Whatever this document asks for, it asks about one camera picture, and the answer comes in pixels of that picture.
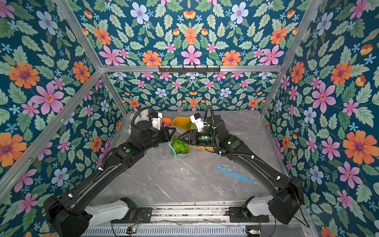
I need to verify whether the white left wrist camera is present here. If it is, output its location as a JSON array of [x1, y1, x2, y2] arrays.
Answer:
[[151, 112, 163, 130]]

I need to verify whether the aluminium frame post right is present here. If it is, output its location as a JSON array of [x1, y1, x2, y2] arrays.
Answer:
[[261, 0, 322, 117]]

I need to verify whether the aluminium frame post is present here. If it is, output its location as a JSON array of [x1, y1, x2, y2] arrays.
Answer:
[[261, 0, 322, 117], [55, 1, 127, 117]]

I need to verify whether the spare clear zipper bag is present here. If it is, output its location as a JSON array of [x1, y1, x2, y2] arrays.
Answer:
[[217, 166, 260, 185]]

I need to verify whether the yellow plastic tray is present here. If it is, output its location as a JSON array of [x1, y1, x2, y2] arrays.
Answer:
[[172, 116, 213, 151]]

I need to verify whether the black hook rail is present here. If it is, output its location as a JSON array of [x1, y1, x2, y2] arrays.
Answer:
[[158, 66, 221, 73]]

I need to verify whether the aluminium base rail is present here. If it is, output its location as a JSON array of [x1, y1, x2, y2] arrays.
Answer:
[[83, 201, 318, 237]]

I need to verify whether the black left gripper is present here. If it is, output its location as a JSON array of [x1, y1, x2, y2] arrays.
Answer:
[[139, 126, 176, 153]]

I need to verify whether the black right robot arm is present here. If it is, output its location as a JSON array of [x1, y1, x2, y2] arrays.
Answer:
[[178, 129, 304, 224]]

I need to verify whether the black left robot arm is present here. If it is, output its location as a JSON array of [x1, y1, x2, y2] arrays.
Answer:
[[44, 120, 176, 237]]

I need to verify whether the aluminium frame post left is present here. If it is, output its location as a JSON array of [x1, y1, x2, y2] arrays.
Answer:
[[55, 1, 127, 117]]

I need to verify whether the clear zipper bag blue seal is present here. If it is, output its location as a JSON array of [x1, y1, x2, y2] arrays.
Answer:
[[168, 127, 195, 159]]

